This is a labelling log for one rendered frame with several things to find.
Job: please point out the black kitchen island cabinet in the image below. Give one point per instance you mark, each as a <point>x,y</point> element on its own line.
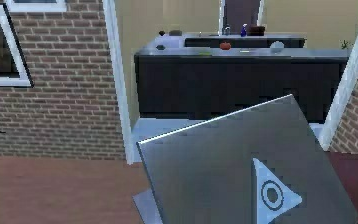
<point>220,86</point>

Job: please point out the green house plant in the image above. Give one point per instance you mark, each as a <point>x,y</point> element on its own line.
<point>345,44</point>

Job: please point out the black grey-topped kitchen counter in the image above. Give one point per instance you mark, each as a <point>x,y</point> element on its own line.
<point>240,42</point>

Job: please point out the blue spray bottle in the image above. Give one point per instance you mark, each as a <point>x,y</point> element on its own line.
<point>243,30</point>

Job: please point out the grey laptop with triangle logo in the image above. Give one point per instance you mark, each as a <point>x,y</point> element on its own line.
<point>213,166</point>

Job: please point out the pale green flat object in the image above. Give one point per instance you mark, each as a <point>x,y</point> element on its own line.
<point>244,51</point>

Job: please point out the grey round plate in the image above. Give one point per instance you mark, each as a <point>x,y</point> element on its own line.
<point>277,46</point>

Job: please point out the grey sink faucet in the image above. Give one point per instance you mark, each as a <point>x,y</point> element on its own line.
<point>227,30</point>

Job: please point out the small black round object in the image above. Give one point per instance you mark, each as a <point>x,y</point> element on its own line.
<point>161,33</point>

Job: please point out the brown window with white frame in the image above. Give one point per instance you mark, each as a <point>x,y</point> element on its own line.
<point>242,15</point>

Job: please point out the white framed window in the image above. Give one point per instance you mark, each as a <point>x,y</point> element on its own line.
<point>37,4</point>

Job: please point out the dark small bowl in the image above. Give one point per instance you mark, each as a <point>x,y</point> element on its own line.
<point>160,47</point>

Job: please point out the dark grey flat pan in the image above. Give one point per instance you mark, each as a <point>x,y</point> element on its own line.
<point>175,32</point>

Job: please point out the dark brown pot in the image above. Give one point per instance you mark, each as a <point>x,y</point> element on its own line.
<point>256,30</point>

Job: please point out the red tomato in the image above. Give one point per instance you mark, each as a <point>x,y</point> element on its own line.
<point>225,46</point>

